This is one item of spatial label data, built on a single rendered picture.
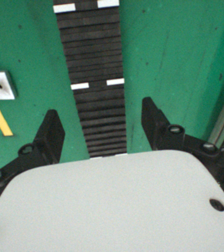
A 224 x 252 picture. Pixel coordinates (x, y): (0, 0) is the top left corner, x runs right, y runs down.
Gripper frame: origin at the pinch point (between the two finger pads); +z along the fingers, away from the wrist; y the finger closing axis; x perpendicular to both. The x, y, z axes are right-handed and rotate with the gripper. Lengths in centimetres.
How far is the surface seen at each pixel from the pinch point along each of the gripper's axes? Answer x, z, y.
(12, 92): 1.8, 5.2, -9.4
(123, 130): -3.3, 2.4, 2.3
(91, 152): -6.2, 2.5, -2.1
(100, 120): -1.4, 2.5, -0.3
